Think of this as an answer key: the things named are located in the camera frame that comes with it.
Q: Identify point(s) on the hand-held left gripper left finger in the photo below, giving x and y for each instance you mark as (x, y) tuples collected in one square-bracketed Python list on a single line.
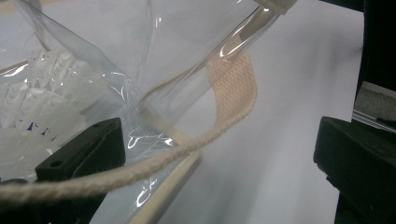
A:
[(90, 146)]

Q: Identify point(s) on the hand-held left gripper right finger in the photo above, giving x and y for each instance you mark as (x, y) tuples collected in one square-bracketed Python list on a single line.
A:
[(361, 161)]

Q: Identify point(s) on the clear plastic bag beige trim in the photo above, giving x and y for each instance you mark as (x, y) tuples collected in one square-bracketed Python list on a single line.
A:
[(232, 84)]

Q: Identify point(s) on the dark curtain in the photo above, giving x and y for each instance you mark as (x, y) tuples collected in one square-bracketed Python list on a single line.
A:
[(379, 40)]

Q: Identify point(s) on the aluminium floor rail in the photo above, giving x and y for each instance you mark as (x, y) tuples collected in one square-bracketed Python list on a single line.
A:
[(375, 105)]

